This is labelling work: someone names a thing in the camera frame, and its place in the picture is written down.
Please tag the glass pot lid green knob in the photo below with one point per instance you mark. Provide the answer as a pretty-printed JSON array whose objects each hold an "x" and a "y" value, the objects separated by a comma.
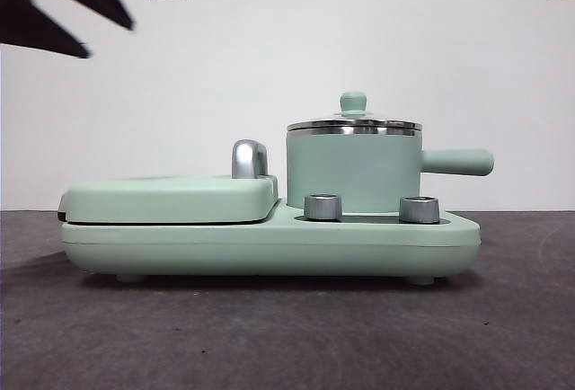
[{"x": 354, "y": 101}]

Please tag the silver control knob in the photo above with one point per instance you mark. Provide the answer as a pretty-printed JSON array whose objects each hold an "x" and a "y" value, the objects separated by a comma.
[
  {"x": 418, "y": 209},
  {"x": 322, "y": 206}
]

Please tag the mint green breakfast maker base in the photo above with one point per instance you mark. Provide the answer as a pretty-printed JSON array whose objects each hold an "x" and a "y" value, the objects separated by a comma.
[{"x": 269, "y": 246}]

